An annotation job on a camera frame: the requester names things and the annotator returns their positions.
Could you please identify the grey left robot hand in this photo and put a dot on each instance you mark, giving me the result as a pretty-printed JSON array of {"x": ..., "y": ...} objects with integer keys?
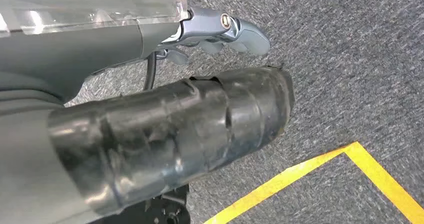
[{"x": 99, "y": 133}]

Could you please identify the yellow floor tape square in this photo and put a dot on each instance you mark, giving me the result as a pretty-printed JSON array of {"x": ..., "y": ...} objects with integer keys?
[{"x": 381, "y": 176}]

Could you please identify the black left wrist camera bracket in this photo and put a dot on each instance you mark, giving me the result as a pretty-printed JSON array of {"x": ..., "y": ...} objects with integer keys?
[{"x": 165, "y": 209}]

